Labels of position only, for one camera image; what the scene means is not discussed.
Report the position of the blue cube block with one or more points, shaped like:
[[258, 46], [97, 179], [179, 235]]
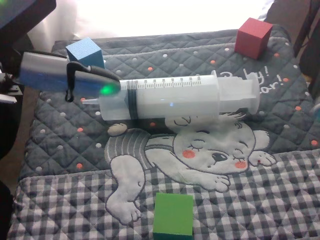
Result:
[[85, 51]]

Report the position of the grey quilt with bear print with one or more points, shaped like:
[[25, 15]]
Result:
[[75, 150]]

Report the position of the red cube block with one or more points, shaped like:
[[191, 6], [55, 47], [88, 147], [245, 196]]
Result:
[[251, 40]]

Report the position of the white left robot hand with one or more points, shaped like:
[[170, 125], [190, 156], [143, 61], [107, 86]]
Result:
[[50, 72]]

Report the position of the large translucent plastic syringe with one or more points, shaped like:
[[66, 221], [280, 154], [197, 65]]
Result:
[[175, 100]]

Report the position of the green cube block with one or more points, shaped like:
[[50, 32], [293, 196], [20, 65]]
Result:
[[172, 215]]

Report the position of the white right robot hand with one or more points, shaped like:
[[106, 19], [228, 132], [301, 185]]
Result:
[[316, 110]]

